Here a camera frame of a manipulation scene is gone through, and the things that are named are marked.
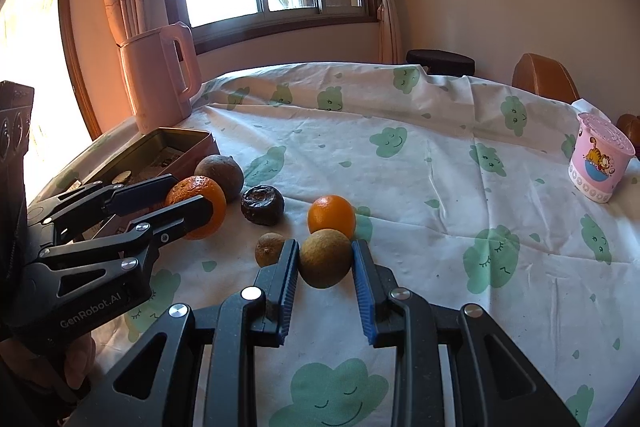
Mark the brown-green round fruit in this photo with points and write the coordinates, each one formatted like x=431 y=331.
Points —
x=325 y=262

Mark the brown leather sofa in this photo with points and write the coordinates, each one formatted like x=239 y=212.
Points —
x=630 y=124

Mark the newspaper liner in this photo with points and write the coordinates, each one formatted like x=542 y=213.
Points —
x=167 y=155

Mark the pink metal tin box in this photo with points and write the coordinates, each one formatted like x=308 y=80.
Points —
x=197 y=157

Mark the brown leather chair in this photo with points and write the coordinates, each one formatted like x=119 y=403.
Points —
x=542 y=74

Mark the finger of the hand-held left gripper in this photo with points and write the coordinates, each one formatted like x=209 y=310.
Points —
x=185 y=214
x=130 y=197

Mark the small brown-green fruit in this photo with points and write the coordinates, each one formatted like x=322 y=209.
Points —
x=267 y=249

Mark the smooth orange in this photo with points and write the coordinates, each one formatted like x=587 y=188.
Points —
x=331 y=217

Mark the pink electric kettle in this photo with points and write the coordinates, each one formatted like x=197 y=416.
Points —
x=150 y=77

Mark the wooden door frame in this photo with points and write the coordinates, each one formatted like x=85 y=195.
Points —
x=70 y=32

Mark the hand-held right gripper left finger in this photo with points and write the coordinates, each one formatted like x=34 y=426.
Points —
x=290 y=287

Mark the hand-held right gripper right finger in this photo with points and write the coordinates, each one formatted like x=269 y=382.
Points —
x=362 y=287

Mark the large wrinkled mandarin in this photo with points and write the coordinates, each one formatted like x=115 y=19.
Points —
x=197 y=188

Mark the black round stool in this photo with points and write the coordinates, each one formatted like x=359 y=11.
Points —
x=440 y=59

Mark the dark brown round fruit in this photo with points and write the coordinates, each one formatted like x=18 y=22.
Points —
x=220 y=174

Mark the pink cartoon cup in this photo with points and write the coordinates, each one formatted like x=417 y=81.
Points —
x=597 y=162

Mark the person's left hand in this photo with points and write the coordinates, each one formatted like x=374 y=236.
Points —
x=77 y=359

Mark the dark wrinkled dried fruit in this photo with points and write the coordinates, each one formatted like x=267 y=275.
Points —
x=262 y=205

